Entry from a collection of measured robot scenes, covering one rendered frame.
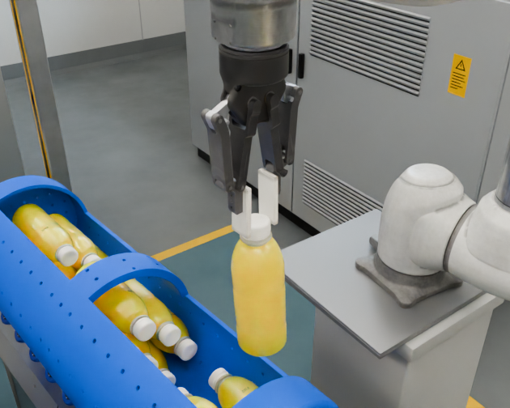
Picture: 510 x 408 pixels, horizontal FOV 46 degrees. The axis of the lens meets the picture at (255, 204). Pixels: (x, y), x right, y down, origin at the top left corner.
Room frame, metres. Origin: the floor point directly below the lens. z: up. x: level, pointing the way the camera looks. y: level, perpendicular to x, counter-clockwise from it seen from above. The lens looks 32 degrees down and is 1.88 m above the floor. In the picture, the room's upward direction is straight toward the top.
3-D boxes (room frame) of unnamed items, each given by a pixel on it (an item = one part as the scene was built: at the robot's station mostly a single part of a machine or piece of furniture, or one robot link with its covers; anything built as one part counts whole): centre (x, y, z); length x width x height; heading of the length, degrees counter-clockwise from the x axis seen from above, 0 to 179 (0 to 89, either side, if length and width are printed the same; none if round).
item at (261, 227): (0.63, 0.00, 1.46); 0.04 x 0.04 x 0.02
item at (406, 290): (1.11, -0.34, 1.05); 0.22 x 0.18 x 0.06; 30
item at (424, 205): (1.08, -0.36, 1.18); 0.18 x 0.16 x 0.22; 48
